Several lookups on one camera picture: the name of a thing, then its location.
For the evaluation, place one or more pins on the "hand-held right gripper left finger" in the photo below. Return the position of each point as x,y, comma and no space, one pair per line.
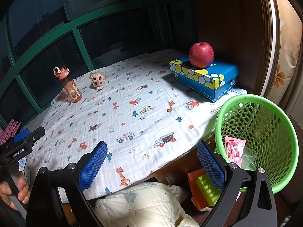
93,167

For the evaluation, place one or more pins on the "green plastic mesh basket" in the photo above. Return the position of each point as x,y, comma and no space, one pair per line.
284,132

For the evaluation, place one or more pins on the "cream strawberry plush toy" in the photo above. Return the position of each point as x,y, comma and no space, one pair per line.
98,80

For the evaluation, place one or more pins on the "green window frame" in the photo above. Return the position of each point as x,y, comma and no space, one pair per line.
82,49

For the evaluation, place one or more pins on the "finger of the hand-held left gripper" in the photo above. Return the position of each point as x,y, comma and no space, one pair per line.
36,133
21,135

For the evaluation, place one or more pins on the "red apple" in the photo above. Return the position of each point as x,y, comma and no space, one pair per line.
201,54

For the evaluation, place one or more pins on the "blue spotted cardboard box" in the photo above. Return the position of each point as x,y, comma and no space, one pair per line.
213,85

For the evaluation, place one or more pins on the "printed white blanket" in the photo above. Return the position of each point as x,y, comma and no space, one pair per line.
142,123

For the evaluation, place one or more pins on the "pink snack wrapper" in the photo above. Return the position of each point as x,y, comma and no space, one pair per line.
233,149

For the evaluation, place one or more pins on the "orange water bottle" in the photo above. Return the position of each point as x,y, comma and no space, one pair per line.
73,92

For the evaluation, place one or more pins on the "brown wooden cabinet panel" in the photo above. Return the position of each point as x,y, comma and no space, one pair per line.
236,28

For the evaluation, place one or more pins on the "cream floral curtain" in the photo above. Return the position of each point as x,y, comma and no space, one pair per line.
284,75

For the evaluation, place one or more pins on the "pink lattice mat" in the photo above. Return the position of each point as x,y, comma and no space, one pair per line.
10,130

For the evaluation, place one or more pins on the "cream quilt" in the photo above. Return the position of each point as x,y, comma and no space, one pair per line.
142,205

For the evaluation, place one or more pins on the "clear plastic cup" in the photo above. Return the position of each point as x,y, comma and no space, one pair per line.
248,157

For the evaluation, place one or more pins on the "orange box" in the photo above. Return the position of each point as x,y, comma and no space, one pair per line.
193,184

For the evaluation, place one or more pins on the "green box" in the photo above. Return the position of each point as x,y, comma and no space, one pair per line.
206,189

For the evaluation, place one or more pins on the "person's left hand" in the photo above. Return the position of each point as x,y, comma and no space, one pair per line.
23,190

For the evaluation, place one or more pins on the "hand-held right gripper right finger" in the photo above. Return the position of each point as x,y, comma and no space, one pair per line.
210,167

